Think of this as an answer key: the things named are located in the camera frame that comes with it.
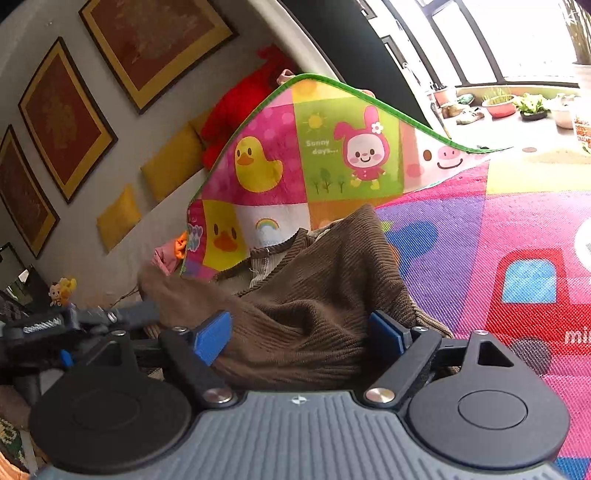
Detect black framed screen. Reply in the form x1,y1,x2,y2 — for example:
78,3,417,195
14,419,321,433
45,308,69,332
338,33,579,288
0,242,49,319

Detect small beige ornament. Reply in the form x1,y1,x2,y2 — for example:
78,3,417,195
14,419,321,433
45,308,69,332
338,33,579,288
455,106,485,125

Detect red plush toy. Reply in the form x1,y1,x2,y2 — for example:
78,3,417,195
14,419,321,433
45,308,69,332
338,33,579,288
201,45,296,169

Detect yellow cushion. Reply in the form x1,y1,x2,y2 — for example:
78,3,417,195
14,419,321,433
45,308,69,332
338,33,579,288
96,185,143,252
190,110,215,137
141,124,204,203

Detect bamboo plant in white pot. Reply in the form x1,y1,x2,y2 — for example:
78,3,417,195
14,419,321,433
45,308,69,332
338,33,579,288
558,0,591,88

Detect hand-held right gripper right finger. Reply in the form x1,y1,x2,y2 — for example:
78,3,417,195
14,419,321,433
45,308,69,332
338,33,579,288
362,309,515,411

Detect brown corduroy garment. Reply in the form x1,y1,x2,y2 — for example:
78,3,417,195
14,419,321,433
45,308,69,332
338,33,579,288
139,204,458,393

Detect black window frame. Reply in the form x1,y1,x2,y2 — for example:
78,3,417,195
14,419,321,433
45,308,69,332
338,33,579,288
379,0,580,90

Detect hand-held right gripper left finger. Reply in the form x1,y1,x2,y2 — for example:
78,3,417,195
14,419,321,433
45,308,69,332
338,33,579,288
95,311,238,411

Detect green plant in black pot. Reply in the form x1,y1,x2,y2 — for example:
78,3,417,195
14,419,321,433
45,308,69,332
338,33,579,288
515,93,550,121

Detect orange printed sign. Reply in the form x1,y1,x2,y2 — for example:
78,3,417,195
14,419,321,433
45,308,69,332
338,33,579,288
570,99,591,148

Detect pink plant bowl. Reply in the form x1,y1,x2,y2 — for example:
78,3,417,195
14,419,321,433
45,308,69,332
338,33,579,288
481,95,518,118

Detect colourful cartoon play mat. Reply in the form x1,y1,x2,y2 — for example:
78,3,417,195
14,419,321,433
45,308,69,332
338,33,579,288
178,74,591,480

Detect small yellow plush toy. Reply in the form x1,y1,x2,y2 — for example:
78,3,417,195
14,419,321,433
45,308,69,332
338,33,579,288
48,277,78,308

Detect dark curtain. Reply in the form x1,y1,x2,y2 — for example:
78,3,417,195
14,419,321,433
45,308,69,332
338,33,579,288
277,0,439,125

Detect pink cloth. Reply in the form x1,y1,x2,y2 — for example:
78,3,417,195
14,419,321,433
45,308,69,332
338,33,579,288
150,244,185,278

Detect small white pot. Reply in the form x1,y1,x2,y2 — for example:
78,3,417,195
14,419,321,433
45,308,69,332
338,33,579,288
549,95,578,129

